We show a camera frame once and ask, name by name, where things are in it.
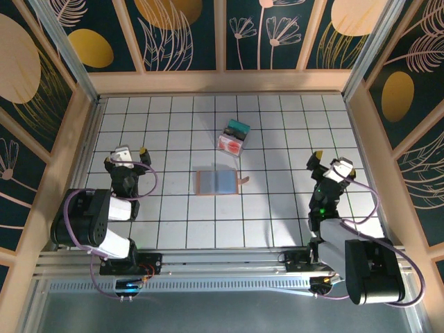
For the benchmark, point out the brown leather card holder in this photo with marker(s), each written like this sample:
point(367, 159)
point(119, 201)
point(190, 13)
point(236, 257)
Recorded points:
point(216, 182)

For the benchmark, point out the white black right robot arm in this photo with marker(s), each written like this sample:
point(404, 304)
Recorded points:
point(333, 243)

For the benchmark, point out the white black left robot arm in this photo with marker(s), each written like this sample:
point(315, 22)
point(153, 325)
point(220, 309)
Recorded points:
point(119, 208)

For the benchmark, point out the grey metal plate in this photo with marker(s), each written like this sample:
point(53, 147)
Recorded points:
point(222, 312)

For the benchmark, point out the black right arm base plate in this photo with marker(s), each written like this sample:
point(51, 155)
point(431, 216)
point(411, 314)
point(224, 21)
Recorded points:
point(295, 262)

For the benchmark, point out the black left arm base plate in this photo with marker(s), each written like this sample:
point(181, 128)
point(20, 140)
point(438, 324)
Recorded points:
point(154, 262)

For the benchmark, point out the aluminium corner post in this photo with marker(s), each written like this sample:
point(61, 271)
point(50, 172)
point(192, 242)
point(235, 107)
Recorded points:
point(371, 52)
point(69, 52)

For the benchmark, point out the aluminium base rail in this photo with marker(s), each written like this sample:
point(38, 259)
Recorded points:
point(222, 258)

